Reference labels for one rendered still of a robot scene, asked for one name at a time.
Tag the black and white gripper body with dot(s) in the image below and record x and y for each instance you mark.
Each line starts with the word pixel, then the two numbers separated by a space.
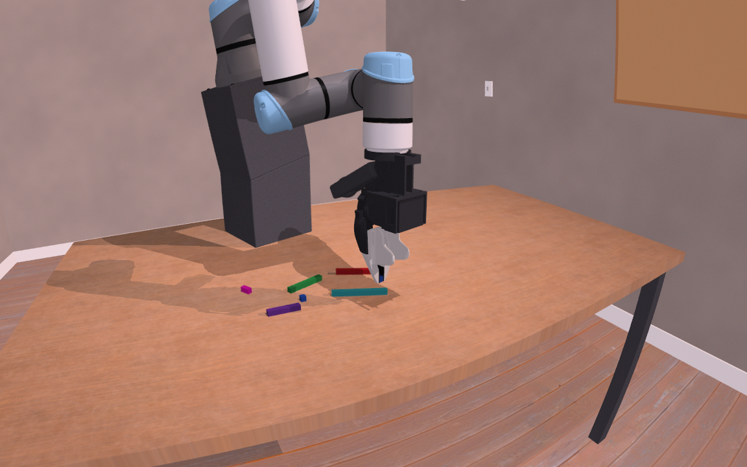
pixel 392 194

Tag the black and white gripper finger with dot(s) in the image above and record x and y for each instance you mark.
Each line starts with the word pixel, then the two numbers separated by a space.
pixel 400 251
pixel 371 243

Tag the turquoise rod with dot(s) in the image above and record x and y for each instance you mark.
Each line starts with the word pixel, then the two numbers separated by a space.
pixel 360 292

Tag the red rod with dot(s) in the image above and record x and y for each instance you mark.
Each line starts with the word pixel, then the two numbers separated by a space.
pixel 350 271

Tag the purple rod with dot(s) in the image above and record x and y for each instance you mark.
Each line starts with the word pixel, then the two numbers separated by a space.
pixel 283 309

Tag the green rod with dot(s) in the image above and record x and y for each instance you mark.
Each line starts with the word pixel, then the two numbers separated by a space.
pixel 303 284

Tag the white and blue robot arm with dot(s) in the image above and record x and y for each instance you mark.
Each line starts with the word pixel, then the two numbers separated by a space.
pixel 268 32

